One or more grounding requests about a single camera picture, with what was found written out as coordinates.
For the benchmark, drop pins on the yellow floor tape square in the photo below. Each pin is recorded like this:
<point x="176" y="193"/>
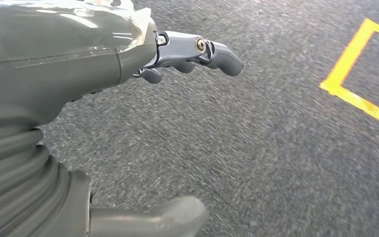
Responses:
<point x="347" y="59"/>

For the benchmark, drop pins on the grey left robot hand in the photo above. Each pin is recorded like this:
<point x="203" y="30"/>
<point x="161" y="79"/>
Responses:
<point x="62" y="65"/>

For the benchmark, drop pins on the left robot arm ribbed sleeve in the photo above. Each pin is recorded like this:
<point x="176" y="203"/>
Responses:
<point x="13" y="183"/>

